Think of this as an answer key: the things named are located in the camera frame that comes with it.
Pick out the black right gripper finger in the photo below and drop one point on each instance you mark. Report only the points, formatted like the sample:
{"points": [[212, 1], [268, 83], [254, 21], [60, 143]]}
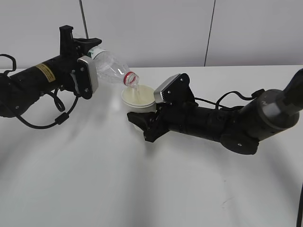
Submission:
{"points": [[159, 107], [141, 120]]}

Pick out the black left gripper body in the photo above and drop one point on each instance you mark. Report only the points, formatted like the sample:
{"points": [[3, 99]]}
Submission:
{"points": [[67, 62]]}

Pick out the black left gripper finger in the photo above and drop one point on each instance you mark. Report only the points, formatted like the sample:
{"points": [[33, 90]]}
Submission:
{"points": [[66, 40], [84, 45]]}

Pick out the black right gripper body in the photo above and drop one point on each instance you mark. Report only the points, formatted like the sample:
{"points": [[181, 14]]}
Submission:
{"points": [[170, 118]]}

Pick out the white paper cup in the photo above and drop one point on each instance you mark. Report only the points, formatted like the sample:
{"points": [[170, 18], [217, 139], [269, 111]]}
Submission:
{"points": [[139, 101]]}

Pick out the clear water bottle red label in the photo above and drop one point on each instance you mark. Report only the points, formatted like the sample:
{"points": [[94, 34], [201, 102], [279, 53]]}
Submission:
{"points": [[111, 69]]}

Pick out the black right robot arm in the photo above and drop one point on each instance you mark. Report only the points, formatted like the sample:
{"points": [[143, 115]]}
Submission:
{"points": [[239, 129]]}

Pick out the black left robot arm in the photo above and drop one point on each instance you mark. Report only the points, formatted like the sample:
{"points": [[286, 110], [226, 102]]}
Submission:
{"points": [[72, 70]]}

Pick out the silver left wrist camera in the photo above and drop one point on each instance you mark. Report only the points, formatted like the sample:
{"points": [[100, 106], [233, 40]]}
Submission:
{"points": [[86, 77]]}

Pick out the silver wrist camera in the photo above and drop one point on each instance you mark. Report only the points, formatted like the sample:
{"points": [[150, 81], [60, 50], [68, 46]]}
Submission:
{"points": [[86, 77], [174, 89]]}

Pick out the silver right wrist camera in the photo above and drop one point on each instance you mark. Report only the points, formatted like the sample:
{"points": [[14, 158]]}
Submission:
{"points": [[174, 89]]}

